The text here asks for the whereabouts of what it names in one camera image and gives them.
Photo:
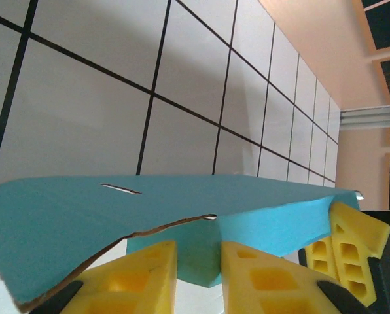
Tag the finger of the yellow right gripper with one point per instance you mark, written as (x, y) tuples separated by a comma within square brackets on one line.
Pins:
[(321, 258), (352, 242)]

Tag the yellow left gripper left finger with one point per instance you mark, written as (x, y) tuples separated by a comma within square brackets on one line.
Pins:
[(133, 281)]

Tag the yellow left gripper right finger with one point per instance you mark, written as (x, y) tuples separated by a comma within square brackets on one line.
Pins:
[(267, 281)]

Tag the teal and white paper box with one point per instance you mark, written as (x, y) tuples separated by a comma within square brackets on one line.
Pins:
[(83, 212)]

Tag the aluminium corner post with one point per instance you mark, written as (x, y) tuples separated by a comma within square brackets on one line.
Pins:
[(371, 117)]

